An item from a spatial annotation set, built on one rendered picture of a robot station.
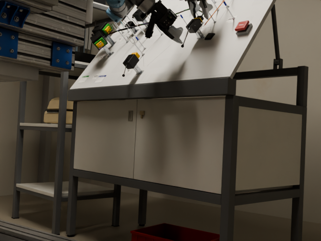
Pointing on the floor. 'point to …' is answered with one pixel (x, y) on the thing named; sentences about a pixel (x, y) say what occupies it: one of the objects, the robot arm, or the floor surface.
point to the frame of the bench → (253, 197)
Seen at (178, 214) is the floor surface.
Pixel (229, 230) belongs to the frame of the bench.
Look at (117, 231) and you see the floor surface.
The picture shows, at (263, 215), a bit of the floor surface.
